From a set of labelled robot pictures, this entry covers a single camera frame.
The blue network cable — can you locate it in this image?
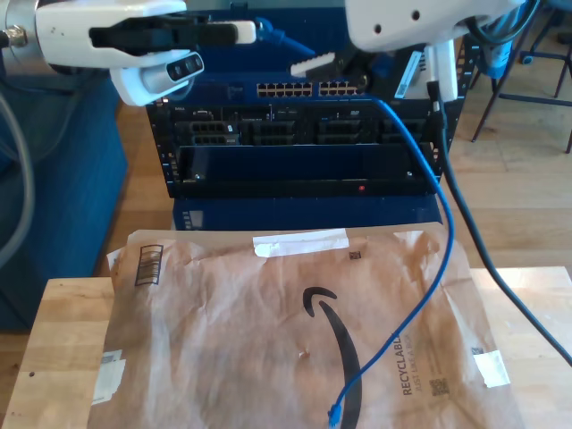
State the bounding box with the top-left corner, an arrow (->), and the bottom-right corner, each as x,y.
255,16 -> 456,428

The black rack server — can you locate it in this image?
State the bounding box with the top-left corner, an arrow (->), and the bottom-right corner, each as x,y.
172,101 -> 447,147

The black rack drawer unit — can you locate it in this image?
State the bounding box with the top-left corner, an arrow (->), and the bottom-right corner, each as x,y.
168,141 -> 442,198

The blue grey jacket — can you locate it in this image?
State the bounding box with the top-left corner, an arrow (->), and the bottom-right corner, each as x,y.
484,0 -> 531,80

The office chair base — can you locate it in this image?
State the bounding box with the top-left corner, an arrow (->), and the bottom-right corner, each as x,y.
517,0 -> 572,66

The dark blue base box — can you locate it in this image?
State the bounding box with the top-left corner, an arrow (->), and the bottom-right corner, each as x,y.
172,195 -> 444,232

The dark metal bar stool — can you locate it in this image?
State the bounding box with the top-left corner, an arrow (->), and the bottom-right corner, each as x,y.
464,26 -> 572,156

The blue sofa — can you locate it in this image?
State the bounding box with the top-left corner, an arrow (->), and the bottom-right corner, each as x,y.
0,57 -> 130,334

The brown paper mailer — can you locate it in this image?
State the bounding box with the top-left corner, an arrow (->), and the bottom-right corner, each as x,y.
88,227 -> 526,429

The blue network switch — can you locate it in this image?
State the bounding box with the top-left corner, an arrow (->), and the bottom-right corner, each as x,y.
167,8 -> 450,106

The black rack frame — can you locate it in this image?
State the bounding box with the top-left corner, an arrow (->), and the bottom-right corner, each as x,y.
146,35 -> 482,200

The pale grey cable hose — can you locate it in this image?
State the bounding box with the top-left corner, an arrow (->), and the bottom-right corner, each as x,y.
0,87 -> 36,269

